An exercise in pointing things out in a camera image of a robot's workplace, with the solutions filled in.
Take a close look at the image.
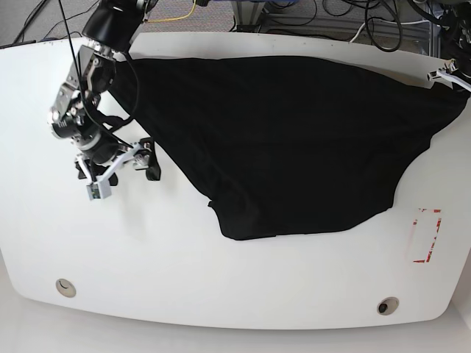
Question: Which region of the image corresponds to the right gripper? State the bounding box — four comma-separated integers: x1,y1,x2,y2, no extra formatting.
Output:
75,134,161,186

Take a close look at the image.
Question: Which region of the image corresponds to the yellow cable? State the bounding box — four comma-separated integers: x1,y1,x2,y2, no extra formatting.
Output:
146,0,198,24

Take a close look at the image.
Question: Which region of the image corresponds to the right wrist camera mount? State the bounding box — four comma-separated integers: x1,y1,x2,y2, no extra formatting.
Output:
76,143,144,201

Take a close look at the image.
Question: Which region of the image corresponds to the table grommet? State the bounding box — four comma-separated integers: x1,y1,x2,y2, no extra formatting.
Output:
55,279,77,298
377,297,400,315

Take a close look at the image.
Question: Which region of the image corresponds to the black t-shirt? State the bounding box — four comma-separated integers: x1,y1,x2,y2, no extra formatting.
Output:
110,56,470,240

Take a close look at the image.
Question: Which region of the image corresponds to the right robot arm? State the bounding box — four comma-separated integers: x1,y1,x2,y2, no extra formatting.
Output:
48,1,161,199

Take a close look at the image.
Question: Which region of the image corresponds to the left table grommet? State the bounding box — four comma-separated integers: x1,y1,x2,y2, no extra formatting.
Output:
55,279,77,298

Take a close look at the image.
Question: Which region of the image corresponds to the right table grommet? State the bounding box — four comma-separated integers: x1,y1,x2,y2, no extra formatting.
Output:
377,297,400,315

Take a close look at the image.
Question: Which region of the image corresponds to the white cable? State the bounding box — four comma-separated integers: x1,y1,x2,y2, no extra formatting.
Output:
348,18,441,43

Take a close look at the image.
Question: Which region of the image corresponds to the red tape rectangle marking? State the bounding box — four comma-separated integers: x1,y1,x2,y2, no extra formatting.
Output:
408,208,442,263

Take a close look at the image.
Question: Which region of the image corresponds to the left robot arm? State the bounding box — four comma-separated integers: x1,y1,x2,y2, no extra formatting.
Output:
408,1,470,72

